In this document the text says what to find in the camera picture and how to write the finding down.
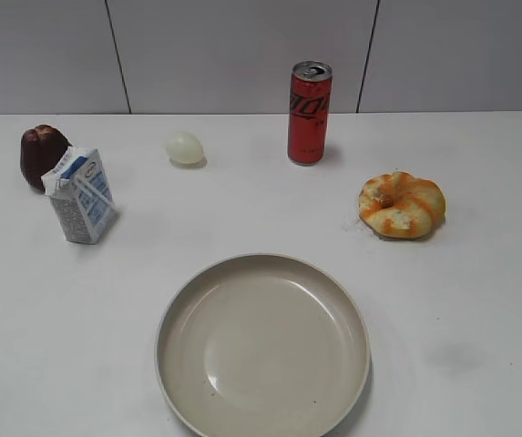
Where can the blue white milk carton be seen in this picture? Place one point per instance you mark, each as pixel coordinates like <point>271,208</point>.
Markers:
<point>79,192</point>

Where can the beige round plate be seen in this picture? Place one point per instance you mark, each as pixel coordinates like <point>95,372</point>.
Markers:
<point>262,345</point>

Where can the white egg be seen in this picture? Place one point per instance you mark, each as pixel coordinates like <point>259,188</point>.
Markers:
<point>184,148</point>

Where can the orange striped bread roll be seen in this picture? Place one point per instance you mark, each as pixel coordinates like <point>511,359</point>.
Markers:
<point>401,206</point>

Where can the red soda can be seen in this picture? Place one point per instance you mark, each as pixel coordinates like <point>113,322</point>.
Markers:
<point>310,90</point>

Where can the dark brown canele pastry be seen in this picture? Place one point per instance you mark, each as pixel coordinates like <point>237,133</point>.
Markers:
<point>42,147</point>

